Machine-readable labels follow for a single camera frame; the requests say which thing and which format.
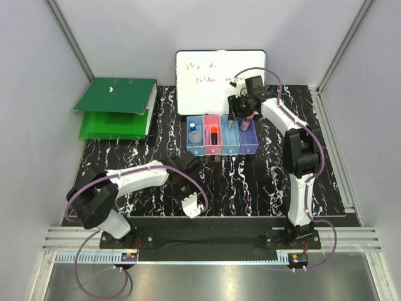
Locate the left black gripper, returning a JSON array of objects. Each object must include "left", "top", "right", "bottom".
[{"left": 173, "top": 174, "right": 208, "bottom": 207}]

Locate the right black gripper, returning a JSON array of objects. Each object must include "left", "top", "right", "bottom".
[{"left": 227, "top": 93, "right": 253, "bottom": 122}]

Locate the pink transparent stapler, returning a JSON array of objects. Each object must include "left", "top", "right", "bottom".
[{"left": 239, "top": 113, "right": 254, "bottom": 132}]

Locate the light blue bin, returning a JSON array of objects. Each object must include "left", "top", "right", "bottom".
[
  {"left": 186, "top": 115, "right": 206, "bottom": 156},
  {"left": 220, "top": 115, "right": 240, "bottom": 156}
]

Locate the orange black marker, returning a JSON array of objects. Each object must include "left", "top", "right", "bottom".
[{"left": 211, "top": 127, "right": 219, "bottom": 145}]

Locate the pink bin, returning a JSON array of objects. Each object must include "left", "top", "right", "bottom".
[{"left": 203, "top": 115, "right": 222, "bottom": 156}]

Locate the purple bin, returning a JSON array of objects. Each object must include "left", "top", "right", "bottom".
[{"left": 237, "top": 119, "right": 259, "bottom": 155}]

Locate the pink eraser stick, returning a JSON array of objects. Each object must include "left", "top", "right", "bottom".
[{"left": 205, "top": 127, "right": 211, "bottom": 146}]

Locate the white dry-erase board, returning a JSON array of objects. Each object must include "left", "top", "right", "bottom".
[{"left": 175, "top": 50, "right": 267, "bottom": 115}]

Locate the small clear glue bottle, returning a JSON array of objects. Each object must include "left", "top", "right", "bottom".
[{"left": 188, "top": 122, "right": 203, "bottom": 145}]

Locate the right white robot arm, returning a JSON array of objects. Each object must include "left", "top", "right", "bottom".
[{"left": 227, "top": 76, "right": 325, "bottom": 249}]

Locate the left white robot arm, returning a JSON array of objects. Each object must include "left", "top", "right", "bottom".
[{"left": 65, "top": 152, "right": 209, "bottom": 248}]

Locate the black marble pattern mat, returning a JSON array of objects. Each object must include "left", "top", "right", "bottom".
[{"left": 61, "top": 84, "right": 341, "bottom": 226}]

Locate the left circuit board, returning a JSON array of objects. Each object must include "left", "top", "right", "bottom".
[{"left": 121, "top": 252, "right": 138, "bottom": 262}]

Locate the circuit board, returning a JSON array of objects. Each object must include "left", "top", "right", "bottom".
[
  {"left": 289, "top": 253, "right": 309, "bottom": 263},
  {"left": 121, "top": 252, "right": 138, "bottom": 262}
]

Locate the light green folder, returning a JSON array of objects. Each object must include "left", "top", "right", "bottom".
[{"left": 79, "top": 110, "right": 152, "bottom": 140}]

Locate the right circuit board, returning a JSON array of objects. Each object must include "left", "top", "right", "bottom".
[{"left": 289, "top": 253, "right": 309, "bottom": 263}]

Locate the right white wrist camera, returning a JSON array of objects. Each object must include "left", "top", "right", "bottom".
[{"left": 229, "top": 78, "right": 247, "bottom": 98}]

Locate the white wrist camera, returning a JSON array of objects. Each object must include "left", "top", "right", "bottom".
[
  {"left": 181, "top": 193, "right": 204, "bottom": 219},
  {"left": 229, "top": 78, "right": 247, "bottom": 98}
]

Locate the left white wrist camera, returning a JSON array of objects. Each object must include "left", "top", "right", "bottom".
[{"left": 181, "top": 193, "right": 204, "bottom": 219}]

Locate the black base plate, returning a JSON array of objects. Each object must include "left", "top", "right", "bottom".
[{"left": 100, "top": 216, "right": 321, "bottom": 263}]

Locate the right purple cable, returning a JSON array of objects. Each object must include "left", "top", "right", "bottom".
[{"left": 233, "top": 67, "right": 338, "bottom": 273}]

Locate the green ring binder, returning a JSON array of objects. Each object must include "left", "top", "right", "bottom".
[{"left": 73, "top": 77, "right": 157, "bottom": 116}]

